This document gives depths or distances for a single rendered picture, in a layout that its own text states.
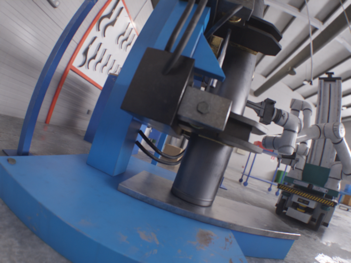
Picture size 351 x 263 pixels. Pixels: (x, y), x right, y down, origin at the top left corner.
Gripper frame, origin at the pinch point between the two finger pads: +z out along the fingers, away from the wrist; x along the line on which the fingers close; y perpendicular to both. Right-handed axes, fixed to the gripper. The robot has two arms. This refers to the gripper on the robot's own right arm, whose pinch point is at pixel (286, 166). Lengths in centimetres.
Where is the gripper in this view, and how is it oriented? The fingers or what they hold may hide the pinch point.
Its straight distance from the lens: 148.4
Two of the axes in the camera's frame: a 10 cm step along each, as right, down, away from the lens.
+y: 5.3, 6.5, 5.4
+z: -5.2, 7.5, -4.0
